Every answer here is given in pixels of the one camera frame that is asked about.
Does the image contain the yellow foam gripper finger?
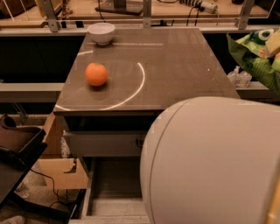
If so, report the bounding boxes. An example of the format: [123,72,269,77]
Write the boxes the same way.
[264,29,280,58]

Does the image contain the green rice chip bag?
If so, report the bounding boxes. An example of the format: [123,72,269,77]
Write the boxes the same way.
[227,29,280,95]

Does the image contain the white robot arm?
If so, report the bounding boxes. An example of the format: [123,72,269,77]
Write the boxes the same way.
[140,96,280,224]

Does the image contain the grey drawer cabinet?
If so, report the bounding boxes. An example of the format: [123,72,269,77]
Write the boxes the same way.
[52,26,241,224]

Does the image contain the closed grey middle drawer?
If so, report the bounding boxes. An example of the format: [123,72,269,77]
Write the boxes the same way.
[63,131,146,157]

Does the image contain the open grey bottom drawer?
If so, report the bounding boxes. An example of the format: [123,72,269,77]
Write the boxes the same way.
[69,157,150,224]

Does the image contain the right clear plastic bottle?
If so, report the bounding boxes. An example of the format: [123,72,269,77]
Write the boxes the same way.
[237,71,252,88]

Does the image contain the clear plastic bottle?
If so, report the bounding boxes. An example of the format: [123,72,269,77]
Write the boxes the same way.
[237,71,252,88]
[227,66,240,87]

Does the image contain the left clear plastic bottle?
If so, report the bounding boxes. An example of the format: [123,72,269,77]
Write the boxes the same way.
[227,66,240,87]

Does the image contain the white power strip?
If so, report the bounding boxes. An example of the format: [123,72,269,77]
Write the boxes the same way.
[179,0,218,14]

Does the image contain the black monitor base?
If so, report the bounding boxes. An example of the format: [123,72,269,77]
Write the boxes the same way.
[95,0,144,16]

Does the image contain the white ceramic bowl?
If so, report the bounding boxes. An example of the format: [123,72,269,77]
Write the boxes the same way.
[87,22,116,46]

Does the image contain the orange fruit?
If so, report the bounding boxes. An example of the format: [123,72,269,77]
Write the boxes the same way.
[85,63,108,87]

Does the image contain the cardboard box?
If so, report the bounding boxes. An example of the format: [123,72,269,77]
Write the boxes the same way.
[38,113,88,190]

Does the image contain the black floor cable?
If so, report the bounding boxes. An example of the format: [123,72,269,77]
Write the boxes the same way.
[29,167,77,208]

